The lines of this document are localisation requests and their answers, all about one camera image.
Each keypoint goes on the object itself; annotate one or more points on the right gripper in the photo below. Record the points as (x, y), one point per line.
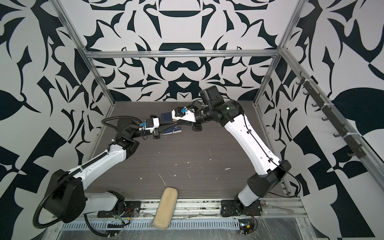
(196, 126)

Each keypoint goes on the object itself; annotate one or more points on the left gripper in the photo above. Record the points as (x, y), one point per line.
(156, 135)

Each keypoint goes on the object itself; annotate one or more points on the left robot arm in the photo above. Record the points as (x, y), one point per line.
(66, 199)

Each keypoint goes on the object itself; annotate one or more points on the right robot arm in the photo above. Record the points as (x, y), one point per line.
(270, 170)

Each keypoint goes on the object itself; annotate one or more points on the blue book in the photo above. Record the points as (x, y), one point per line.
(170, 128)

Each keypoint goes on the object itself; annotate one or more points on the beige wrist rest pad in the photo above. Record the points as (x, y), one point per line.
(165, 209)

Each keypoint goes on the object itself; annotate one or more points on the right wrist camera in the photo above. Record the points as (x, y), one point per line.
(184, 114)

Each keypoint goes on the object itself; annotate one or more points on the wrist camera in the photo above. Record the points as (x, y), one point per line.
(150, 125)
(184, 114)

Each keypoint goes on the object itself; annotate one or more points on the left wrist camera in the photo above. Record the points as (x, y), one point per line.
(150, 125)

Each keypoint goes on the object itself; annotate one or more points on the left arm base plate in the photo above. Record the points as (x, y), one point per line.
(122, 209)

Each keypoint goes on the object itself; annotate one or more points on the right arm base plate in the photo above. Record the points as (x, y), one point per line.
(230, 208)

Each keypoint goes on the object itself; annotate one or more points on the wall hook rail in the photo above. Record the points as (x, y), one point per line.
(335, 117)

